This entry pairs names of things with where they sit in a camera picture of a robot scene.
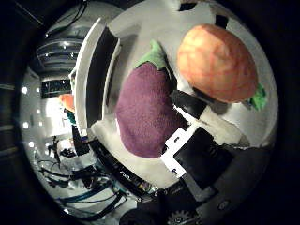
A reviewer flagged purple eggplant plush toy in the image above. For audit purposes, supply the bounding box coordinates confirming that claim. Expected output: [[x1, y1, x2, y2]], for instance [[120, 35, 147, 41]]
[[113, 38, 190, 159]]

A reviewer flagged black panel with white print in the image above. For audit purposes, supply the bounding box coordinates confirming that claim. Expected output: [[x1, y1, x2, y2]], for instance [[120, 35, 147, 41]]
[[88, 139, 163, 198]]

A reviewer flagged orange fruit plush toy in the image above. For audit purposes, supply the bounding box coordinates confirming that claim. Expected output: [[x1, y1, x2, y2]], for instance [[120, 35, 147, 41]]
[[176, 22, 269, 112]]

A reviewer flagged white bin with black interior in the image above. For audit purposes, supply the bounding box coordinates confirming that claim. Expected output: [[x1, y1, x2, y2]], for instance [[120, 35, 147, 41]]
[[74, 0, 231, 139]]

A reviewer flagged orange and teal object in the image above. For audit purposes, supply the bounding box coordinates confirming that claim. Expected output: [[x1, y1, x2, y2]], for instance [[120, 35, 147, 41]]
[[58, 93, 78, 126]]

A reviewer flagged black cable bundle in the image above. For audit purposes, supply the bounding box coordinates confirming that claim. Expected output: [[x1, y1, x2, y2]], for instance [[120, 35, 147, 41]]
[[37, 135, 126, 201]]

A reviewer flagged dark wall window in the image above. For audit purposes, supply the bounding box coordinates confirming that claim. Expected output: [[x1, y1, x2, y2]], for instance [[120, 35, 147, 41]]
[[40, 79, 73, 99]]

